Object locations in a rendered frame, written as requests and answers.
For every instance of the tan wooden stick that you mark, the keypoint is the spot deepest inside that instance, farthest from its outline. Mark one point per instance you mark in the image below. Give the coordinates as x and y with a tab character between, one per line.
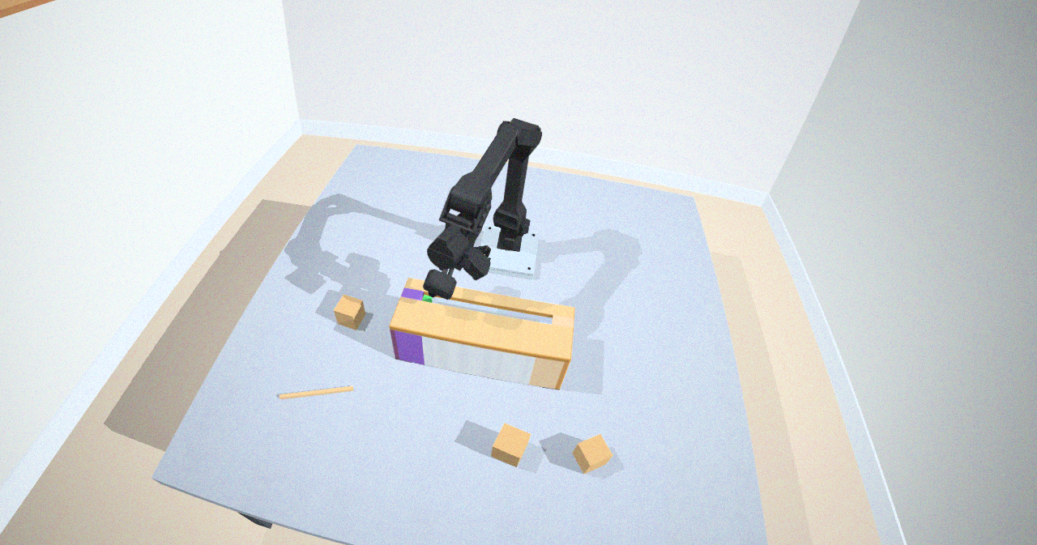
316	392

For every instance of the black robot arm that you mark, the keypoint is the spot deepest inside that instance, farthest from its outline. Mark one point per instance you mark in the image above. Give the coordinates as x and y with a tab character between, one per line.
471	197

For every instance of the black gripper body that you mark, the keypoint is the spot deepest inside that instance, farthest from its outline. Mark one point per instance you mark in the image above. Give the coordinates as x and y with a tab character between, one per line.
441	283

